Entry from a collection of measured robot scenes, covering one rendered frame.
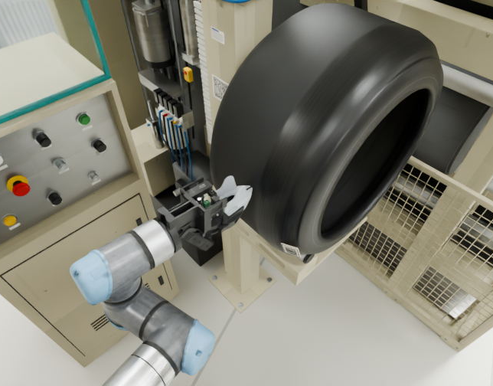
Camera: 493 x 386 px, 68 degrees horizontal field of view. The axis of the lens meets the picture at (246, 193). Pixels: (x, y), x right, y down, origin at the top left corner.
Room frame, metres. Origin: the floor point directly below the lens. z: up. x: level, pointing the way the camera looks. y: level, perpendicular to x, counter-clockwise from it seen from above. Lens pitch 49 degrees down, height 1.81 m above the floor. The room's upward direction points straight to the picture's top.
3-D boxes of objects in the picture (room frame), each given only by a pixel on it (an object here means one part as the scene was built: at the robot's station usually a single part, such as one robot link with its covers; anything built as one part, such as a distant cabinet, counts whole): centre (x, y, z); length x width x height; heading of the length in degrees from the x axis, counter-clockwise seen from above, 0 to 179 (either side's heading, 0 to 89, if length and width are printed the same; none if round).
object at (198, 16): (0.98, 0.10, 1.19); 0.05 x 0.04 x 0.48; 133
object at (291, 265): (0.67, -0.06, 0.84); 0.36 x 0.09 x 0.06; 43
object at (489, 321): (0.82, -0.56, 0.65); 0.90 x 0.02 x 0.70; 43
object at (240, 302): (0.94, 0.02, 0.01); 0.27 x 0.27 x 0.02; 43
